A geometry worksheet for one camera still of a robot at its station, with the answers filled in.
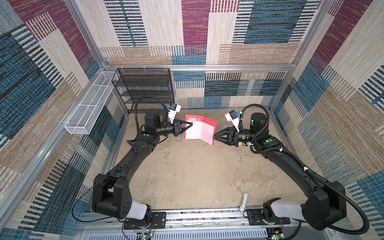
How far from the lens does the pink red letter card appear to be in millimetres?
718

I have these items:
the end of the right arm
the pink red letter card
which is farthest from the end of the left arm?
the end of the right arm

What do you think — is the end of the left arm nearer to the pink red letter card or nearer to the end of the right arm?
the pink red letter card
